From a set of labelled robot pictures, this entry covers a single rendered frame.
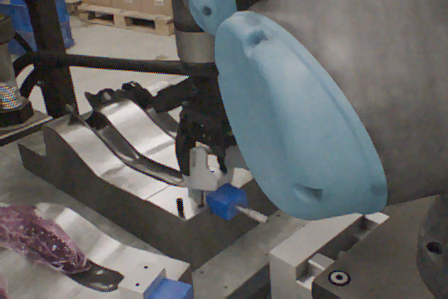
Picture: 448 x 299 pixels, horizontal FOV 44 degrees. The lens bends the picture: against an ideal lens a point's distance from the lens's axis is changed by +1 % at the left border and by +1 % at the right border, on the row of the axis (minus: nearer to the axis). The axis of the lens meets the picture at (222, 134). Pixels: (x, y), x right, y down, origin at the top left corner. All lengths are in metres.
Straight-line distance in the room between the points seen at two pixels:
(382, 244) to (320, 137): 0.24
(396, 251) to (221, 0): 0.27
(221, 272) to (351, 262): 0.38
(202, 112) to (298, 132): 0.46
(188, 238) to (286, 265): 0.28
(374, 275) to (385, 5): 0.24
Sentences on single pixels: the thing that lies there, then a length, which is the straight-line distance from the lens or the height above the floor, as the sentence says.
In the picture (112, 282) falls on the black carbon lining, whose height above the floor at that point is 0.85.
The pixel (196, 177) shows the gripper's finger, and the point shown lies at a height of 0.94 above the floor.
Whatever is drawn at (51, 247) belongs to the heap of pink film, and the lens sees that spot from 0.77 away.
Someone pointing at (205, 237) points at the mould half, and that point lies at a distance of 0.81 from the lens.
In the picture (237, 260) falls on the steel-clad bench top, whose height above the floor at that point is 0.80.
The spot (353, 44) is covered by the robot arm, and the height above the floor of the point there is 1.25.
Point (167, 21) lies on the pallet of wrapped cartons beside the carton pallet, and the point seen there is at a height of 0.13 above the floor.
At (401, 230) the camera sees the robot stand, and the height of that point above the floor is 1.04.
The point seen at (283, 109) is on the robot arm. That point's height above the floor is 1.23.
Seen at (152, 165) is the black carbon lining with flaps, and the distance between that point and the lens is 0.93.
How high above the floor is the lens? 1.33
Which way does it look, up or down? 27 degrees down
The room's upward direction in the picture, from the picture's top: 5 degrees counter-clockwise
